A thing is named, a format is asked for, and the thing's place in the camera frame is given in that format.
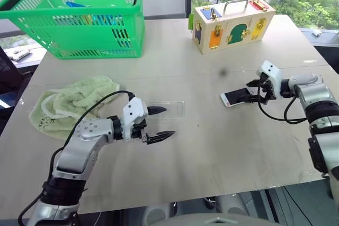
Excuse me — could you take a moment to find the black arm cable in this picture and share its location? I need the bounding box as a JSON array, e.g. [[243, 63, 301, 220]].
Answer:
[[257, 76, 309, 124], [49, 91, 137, 182]]

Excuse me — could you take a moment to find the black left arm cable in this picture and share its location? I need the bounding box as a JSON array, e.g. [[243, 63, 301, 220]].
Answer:
[[49, 91, 137, 182]]

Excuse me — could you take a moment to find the white striped object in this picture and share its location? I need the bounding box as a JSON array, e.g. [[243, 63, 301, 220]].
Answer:
[[7, 50, 30, 61]]

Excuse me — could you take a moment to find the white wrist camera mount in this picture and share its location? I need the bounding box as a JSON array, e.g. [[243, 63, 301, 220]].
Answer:
[[256, 60, 283, 100], [122, 97, 148, 142]]

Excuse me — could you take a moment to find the grey rounded shape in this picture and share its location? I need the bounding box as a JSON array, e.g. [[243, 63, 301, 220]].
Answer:
[[142, 202, 175, 226], [215, 193, 251, 215]]

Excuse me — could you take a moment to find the white smartphone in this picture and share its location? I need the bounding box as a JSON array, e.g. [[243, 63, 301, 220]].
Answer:
[[220, 87, 259, 107]]

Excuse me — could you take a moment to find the dark window ledge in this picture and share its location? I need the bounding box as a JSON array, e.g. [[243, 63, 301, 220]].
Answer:
[[299, 27, 339, 75]]

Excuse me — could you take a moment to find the blue plastic item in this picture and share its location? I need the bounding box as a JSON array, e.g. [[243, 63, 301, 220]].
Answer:
[[65, 1, 92, 8]]

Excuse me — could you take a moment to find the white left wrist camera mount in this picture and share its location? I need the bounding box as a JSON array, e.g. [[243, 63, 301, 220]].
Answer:
[[122, 97, 148, 142]]

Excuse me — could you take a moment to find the blue and yellow packet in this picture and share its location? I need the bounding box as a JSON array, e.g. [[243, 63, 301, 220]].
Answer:
[[82, 15, 125, 26]]

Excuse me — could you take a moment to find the black chair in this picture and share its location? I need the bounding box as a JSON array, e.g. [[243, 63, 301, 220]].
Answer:
[[0, 47, 34, 134]]

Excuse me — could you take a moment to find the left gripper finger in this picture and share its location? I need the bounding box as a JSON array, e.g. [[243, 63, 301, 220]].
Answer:
[[147, 106, 167, 116], [144, 130, 176, 145]]

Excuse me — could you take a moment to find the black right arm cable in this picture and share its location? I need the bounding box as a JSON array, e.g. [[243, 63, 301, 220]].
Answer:
[[257, 76, 309, 124]]

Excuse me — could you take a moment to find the clear plastic phone case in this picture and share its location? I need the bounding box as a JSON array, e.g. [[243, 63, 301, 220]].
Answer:
[[145, 101, 185, 119]]

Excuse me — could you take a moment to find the wooden lock box toy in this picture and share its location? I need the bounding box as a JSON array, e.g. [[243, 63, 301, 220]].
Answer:
[[188, 0, 276, 56]]

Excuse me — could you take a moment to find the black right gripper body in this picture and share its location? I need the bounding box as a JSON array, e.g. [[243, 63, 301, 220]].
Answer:
[[258, 74, 278, 105]]

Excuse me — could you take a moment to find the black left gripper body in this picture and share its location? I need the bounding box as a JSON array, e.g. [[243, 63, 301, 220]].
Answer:
[[131, 117, 149, 144]]

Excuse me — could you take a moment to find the light green towel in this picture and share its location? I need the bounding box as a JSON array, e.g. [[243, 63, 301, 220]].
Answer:
[[28, 75, 120, 141]]

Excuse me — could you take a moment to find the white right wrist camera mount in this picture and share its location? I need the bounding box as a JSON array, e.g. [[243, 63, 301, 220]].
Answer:
[[256, 60, 283, 100]]

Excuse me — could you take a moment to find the green plastic shopping basket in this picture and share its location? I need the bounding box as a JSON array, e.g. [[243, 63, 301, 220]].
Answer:
[[0, 0, 148, 59]]

